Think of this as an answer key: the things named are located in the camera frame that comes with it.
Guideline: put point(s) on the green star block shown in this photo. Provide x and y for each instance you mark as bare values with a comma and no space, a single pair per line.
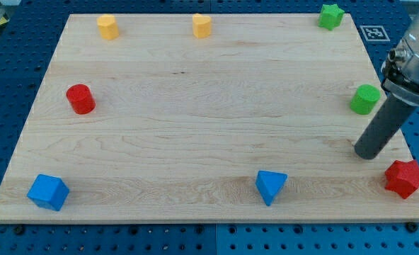
330,16

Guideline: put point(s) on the red star block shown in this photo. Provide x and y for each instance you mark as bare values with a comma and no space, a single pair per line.
403,178

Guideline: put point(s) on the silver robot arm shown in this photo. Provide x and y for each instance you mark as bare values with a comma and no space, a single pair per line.
401,67

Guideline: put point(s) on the yellow heart block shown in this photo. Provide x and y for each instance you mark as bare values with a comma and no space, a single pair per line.
202,25

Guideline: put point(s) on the white fiducial marker tag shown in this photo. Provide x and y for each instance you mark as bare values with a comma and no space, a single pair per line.
374,33

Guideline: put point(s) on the light wooden board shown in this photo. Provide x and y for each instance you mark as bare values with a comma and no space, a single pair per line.
183,125

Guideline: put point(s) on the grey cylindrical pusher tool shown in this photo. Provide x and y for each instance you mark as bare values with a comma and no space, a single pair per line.
384,125

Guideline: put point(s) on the green cylinder block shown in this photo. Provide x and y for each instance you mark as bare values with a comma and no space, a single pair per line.
365,99

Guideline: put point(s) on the blue triangle block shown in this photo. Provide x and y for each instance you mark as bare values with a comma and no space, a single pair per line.
270,184

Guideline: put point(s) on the red cylinder block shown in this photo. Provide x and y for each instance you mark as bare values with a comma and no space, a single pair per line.
80,98

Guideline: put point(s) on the blue cube block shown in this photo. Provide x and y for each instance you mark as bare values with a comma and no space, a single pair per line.
48,192

